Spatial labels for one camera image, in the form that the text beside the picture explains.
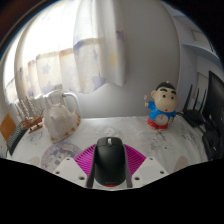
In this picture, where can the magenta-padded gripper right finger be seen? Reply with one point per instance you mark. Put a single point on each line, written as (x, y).
(150, 168)

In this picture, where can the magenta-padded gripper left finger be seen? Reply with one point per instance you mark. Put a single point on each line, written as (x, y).
(71, 168)

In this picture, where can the black computer mouse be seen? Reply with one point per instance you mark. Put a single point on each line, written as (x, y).
(110, 160)

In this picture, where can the white printed tablecloth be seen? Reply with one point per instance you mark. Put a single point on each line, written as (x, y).
(133, 133)

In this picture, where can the large white conch shell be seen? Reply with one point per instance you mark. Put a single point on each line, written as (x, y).
(61, 121)

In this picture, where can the cartoon boy figurine with clock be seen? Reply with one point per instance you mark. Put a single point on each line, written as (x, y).
(162, 110)

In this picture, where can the wooden model sailing ship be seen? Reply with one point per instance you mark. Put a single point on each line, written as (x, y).
(31, 122)

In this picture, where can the black keyboard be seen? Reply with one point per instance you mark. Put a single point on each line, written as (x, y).
(16, 141)

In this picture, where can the black router with antennas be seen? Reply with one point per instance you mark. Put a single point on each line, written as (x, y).
(194, 116)

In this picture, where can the orange flat board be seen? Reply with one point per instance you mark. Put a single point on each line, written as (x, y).
(7, 126)

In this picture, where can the black computer monitor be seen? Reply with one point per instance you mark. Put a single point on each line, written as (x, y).
(216, 100)

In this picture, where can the white star-print curtain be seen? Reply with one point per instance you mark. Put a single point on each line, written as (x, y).
(83, 50)

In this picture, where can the white wall shelf unit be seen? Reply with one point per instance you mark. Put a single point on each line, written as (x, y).
(203, 48)

